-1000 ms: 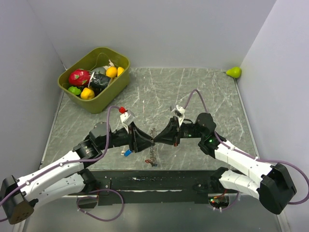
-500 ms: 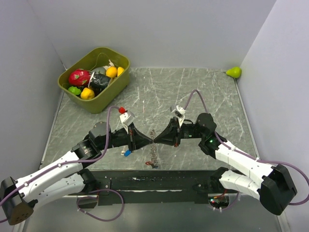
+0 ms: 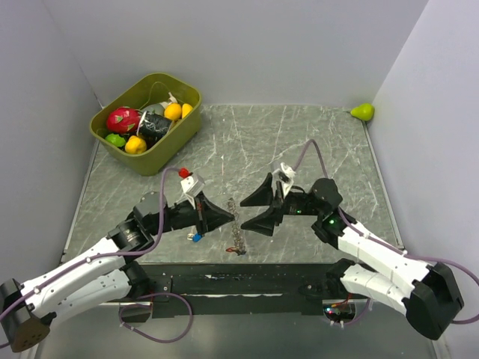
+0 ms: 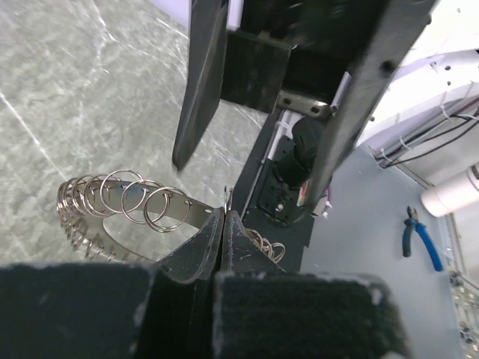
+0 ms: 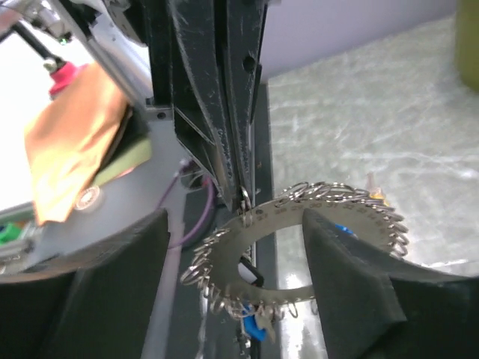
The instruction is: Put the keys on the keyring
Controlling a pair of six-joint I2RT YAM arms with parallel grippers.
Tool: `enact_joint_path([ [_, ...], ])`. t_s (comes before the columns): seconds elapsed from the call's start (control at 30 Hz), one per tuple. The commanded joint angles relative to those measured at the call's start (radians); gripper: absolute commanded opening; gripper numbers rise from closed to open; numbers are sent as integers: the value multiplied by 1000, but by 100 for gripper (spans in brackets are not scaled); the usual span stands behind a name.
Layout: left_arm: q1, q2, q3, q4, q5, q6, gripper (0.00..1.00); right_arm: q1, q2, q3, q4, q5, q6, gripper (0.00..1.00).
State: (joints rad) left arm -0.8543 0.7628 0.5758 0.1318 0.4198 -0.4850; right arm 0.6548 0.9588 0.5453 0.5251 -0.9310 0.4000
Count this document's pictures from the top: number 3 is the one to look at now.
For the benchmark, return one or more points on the green toy fruit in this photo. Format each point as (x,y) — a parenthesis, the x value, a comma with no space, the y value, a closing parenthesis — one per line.
(116,140)

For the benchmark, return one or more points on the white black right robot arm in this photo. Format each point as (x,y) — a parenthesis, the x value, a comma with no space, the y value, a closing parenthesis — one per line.
(427,295)

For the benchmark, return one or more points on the yellow lemon toy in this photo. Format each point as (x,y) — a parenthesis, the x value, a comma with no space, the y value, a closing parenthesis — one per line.
(186,110)

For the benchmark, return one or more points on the orange toy fruit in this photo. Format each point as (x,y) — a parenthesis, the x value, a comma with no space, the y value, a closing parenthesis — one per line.
(173,112)

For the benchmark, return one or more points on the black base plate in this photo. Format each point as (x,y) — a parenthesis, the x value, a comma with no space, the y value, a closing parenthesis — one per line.
(238,288)

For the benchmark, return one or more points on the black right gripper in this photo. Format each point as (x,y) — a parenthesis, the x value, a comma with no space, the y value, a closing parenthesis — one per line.
(265,223)

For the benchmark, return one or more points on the red dragon fruit toy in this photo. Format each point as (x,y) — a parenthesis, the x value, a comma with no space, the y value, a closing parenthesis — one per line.
(123,120)

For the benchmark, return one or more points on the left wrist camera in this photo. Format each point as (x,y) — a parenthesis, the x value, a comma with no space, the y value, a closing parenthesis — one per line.
(192,184)

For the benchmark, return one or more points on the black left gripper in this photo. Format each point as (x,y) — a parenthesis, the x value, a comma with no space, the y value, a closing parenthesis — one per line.
(214,215)

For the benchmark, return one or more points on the metal disc with key rings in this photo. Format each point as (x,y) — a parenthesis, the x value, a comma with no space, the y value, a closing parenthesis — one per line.
(239,244)

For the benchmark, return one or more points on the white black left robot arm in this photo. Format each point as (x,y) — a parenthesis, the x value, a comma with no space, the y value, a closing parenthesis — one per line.
(107,271)

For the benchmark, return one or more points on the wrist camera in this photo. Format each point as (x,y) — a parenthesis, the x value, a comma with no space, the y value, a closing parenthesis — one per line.
(192,184)
(285,175)

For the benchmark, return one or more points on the yellow bell pepper toy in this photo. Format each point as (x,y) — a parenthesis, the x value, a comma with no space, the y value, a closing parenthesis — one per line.
(135,145)

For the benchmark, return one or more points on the black wrapped cylinder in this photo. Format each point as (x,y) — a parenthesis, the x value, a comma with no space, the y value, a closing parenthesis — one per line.
(153,125)

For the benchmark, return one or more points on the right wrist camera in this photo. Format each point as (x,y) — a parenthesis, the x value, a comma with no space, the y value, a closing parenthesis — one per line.
(285,175)

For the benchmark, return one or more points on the blue key tag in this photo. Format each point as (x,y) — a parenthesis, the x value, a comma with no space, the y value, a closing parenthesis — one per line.
(194,237)

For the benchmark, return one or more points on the green pear toy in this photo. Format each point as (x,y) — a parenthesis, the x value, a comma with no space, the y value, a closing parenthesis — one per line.
(363,112)

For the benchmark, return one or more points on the olive green plastic bin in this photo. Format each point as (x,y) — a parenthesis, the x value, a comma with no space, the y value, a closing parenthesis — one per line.
(152,93)

